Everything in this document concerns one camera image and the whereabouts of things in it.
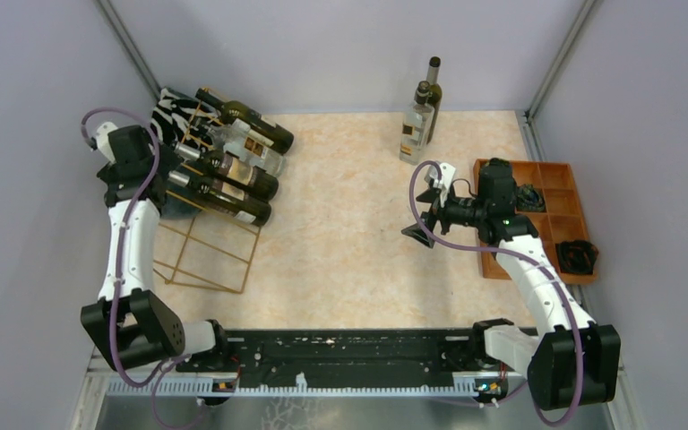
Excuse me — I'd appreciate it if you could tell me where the grey green fluffy cloth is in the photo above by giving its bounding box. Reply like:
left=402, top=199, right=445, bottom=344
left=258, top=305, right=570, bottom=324
left=160, top=194, right=199, bottom=220

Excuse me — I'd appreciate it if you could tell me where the clear glass liquor bottle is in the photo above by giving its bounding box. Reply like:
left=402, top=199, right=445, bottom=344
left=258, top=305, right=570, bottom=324
left=190, top=120, right=285, bottom=177

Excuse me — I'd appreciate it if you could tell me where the dark labelled wine bottle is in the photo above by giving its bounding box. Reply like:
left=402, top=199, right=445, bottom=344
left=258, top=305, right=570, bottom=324
left=175, top=143, right=280, bottom=202

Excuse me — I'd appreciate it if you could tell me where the gold wire wine rack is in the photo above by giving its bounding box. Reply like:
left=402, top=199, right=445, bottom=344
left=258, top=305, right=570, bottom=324
left=154, top=95, right=271, bottom=294

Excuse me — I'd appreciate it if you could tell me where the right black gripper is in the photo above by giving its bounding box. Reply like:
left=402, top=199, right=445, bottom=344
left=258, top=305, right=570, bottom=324
left=401, top=184, right=487, bottom=247

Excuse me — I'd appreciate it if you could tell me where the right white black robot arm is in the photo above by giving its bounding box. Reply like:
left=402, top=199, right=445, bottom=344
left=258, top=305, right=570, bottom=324
left=402, top=159, right=621, bottom=417

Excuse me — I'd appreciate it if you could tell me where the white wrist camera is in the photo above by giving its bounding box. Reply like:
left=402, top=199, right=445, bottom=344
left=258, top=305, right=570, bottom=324
left=89, top=121, right=118, bottom=164
left=426, top=162, right=456, bottom=193

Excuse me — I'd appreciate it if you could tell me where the clear tall glass bottle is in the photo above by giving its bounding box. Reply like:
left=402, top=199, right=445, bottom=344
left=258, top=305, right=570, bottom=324
left=399, top=81, right=434, bottom=165

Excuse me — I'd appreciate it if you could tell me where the dark rosette back compartment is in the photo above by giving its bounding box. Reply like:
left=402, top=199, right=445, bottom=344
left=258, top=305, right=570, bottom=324
left=487, top=158, right=511, bottom=168

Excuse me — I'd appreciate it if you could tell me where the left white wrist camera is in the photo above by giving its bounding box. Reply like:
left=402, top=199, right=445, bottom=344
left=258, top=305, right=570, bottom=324
left=89, top=121, right=118, bottom=164

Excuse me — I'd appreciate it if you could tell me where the orange compartment tray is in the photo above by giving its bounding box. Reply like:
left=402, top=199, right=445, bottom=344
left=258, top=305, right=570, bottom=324
left=473, top=158, right=598, bottom=287

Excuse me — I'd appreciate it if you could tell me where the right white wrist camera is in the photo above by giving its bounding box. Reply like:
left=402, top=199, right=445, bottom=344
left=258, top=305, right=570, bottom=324
left=426, top=162, right=456, bottom=193

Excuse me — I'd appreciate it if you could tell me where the zebra pattern cloth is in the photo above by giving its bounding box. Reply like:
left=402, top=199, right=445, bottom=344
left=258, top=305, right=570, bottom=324
left=150, top=87, right=199, bottom=145

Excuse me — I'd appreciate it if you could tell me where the green bottle grey capsule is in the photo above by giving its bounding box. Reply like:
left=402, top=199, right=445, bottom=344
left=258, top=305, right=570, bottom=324
left=426, top=56, right=443, bottom=144

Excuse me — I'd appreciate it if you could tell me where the black rosette front compartment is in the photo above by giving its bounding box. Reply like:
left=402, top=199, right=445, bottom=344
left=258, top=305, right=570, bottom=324
left=555, top=239, right=599, bottom=276

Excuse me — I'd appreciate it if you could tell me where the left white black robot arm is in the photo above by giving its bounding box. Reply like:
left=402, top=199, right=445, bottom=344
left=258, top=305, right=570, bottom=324
left=81, top=121, right=233, bottom=371

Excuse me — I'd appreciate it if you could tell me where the dark green wine bottle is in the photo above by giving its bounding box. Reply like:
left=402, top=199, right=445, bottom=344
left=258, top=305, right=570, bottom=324
left=195, top=88, right=295, bottom=155

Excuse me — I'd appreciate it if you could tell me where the olive green wine bottle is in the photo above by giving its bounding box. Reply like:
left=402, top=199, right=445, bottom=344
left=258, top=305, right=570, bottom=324
left=168, top=170, right=272, bottom=227

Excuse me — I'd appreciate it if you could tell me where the dark green rosette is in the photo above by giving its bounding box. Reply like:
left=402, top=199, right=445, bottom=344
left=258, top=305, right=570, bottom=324
left=516, top=184, right=546, bottom=212

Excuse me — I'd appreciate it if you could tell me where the grey slotted cable duct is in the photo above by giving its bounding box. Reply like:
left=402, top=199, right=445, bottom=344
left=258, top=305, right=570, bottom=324
left=107, top=374, right=506, bottom=399

